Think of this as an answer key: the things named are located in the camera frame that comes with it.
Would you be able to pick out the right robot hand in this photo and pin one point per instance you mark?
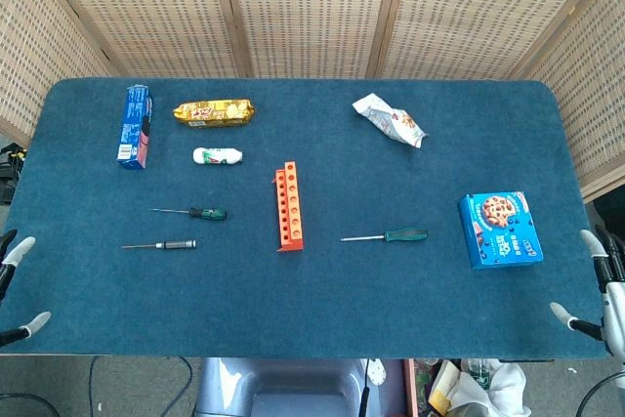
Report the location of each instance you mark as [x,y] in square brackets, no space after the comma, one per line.
[612,304]

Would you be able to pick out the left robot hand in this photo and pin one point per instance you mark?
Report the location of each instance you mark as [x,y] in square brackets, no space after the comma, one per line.
[22,247]

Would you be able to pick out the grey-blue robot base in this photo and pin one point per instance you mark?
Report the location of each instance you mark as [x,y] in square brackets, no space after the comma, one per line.
[293,387]

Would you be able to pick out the blue chocolate chip cookie box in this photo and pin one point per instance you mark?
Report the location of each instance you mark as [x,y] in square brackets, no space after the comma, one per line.
[500,231]

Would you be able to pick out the white plastic bag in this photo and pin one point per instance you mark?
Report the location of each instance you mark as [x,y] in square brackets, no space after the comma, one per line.
[503,387]

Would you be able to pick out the long blue cookie box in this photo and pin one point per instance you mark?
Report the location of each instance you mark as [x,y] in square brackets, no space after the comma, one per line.
[134,129]

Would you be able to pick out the yellow cardboard box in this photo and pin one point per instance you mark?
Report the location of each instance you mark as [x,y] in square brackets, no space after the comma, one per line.
[439,392]

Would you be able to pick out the small white bottle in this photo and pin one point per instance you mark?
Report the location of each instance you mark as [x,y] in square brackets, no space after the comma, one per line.
[217,156]

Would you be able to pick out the large green-black screwdriver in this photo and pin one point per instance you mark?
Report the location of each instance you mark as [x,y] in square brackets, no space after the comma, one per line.
[405,234]

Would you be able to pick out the gold biscuit packet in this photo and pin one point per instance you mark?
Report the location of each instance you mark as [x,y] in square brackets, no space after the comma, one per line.
[215,113]

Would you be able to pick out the white perforated plate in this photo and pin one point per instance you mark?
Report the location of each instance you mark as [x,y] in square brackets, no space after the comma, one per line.
[377,372]

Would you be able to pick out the orange tool holder rack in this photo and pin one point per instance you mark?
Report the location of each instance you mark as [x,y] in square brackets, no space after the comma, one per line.
[292,236]

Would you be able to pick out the crumpled white snack bag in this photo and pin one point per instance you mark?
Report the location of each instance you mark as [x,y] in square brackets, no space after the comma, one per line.
[390,120]

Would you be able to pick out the blue felt table cover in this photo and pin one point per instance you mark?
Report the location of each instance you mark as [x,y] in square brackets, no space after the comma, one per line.
[312,300]

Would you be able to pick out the woven wicker folding screen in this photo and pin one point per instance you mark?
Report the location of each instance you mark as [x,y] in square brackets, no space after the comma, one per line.
[312,7]

